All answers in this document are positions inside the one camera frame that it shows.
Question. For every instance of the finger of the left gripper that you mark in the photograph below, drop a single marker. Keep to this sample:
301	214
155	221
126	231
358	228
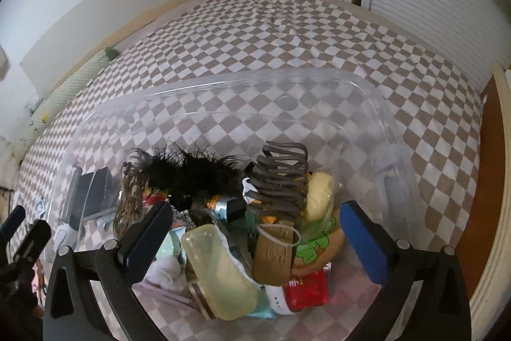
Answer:
12	223
34	236

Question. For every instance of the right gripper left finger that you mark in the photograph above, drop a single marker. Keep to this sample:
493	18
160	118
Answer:
72	311

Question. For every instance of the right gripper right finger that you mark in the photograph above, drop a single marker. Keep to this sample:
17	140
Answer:
441	310

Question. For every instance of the black book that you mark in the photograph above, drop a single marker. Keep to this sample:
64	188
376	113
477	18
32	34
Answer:
91	196

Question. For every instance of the green bolster pillow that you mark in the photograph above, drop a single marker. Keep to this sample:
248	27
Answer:
46	112

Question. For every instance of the red packet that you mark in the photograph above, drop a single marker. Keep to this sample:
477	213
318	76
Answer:
303	292

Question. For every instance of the green dinosaur wooden coaster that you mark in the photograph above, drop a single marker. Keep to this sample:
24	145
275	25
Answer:
312	256

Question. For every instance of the black feather toy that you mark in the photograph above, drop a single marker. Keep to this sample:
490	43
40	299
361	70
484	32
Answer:
189	175

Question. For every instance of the yellow translucent case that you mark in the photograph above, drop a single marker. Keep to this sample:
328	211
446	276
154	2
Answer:
228	292

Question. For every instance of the yellow sponge in bag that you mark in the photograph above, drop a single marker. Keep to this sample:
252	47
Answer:
320	191

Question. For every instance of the brown hair claw clip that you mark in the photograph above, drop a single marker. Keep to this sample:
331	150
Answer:
280	180

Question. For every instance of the clear plastic storage bin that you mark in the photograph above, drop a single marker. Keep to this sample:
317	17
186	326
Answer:
342	120

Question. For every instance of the checkered bed sheet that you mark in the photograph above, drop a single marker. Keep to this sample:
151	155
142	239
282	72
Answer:
437	110

